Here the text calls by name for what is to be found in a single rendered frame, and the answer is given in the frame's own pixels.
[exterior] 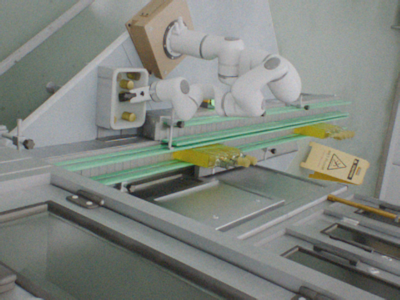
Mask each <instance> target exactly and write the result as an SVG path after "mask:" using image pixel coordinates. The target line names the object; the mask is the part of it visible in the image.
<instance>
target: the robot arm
mask: <svg viewBox="0 0 400 300"><path fill-rule="evenodd" d="M177 19H178V20H177V21H178V23H177V22H175V23H174V25H173V26H172V27H171V28H170V30H169V32H168V34H167V38H166V47H167V51H168V53H169V54H170V55H172V56H178V55H180V54H185V55H188V56H192V57H195V58H200V59H205V60H213V59H215V58H217V57H218V70H217V76H218V79H219V80H220V81H221V82H222V83H224V84H226V85H228V86H231V92H222V91H221V90H220V89H219V88H218V87H216V86H215V85H213V84H210V83H195V84H191V85H189V83H188V81H187V79H185V78H184V77H174V78H171V79H164V80H160V81H154V82H152V83H151V84H150V86H146V87H140V88H137V89H132V90H130V91H129V92H124V93H120V94H118V95H119V102H123V101H127V100H130V103H141V102H146V101H154V102H161V101H171V103H172V106H173V109H174V112H175V113H176V115H177V117H178V118H179V119H181V120H183V121H188V120H190V119H191V118H192V117H193V116H194V113H195V112H196V111H197V109H198V107H199V106H200V104H201V103H202V101H203V100H205V99H213V100H214V107H215V110H216V112H217V114H218V115H219V116H221V117H240V118H255V117H258V116H260V115H262V114H263V112H264V111H265V108H266V102H265V99H264V97H263V95H262V93H261V91H260V90H261V89H262V88H263V86H264V85H265V84H267V85H268V87H269V89H270V90H271V92H272V94H273V95H274V97H275V98H277V99H278V100H280V101H282V102H284V103H291V102H293V101H295V100H296V99H297V98H298V97H299V95H300V93H301V79H300V77H299V74H298V72H297V71H296V69H295V68H294V66H293V65H292V64H291V63H290V62H289V61H287V60H286V59H284V58H283V57H281V56H280V55H277V54H273V53H271V52H267V51H263V50H260V49H257V48H254V47H246V48H244V43H243V41H242V40H241V39H239V38H238V37H221V36H214V35H210V34H204V33H201V32H196V31H190V30H188V29H187V26H184V24H183V20H182V17H181V16H179V17H177ZM128 98H129V99H128Z"/></svg>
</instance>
